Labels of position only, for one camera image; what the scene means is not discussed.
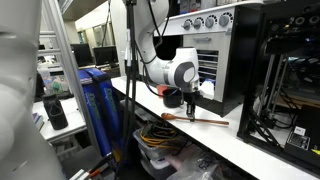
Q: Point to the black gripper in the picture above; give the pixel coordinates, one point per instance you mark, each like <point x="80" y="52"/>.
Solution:
<point x="191" y="97"/>

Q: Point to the thin wooden stick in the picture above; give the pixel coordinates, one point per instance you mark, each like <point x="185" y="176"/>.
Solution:
<point x="200" y="120"/>

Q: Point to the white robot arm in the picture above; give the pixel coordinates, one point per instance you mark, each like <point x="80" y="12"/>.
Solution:
<point x="156" y="70"/>

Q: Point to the pink bag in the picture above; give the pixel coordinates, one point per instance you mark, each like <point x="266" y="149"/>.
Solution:
<point x="180" y="156"/>

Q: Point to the white oven door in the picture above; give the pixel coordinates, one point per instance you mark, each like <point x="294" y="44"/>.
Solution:
<point x="221" y="66"/>

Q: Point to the clear plastic bag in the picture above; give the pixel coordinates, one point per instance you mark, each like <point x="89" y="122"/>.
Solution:
<point x="200" y="166"/>

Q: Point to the clear plastic storage bin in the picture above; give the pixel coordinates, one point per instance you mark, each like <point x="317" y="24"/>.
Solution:
<point x="150" y="153"/>

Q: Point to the blue bag with green print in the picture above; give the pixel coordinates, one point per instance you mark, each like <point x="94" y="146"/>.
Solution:
<point x="111" y="100"/>

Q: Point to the grey stove knob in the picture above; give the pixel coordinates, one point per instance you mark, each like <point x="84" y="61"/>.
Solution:
<point x="199" y="22"/>
<point x="226" y="19"/>
<point x="210" y="21"/>
<point x="187" y="24"/>

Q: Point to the white toy kitchen stove unit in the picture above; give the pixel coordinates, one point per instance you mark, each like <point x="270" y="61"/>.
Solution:
<point x="213" y="20"/>

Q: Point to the blue storage bin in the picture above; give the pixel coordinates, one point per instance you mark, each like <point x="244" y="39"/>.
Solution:
<point x="95" y="116"/>

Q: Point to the black computer monitor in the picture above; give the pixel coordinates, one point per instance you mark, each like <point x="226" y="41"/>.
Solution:
<point x="105" y="56"/>
<point x="81" y="55"/>

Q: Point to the white side table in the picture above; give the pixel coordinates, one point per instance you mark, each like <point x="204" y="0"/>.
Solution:
<point x="73" y="116"/>

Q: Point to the black cylindrical container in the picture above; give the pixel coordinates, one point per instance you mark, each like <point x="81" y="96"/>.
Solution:
<point x="56" y="111"/>

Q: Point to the black camera stand pole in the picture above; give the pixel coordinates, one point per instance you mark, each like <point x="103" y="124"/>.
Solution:
<point x="130" y="83"/>

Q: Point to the black frame 3D printer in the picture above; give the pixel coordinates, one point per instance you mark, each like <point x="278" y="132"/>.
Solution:
<point x="250" y="66"/>

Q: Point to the aluminium profile post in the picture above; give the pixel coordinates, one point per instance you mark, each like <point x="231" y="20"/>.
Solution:
<point x="66" y="60"/>

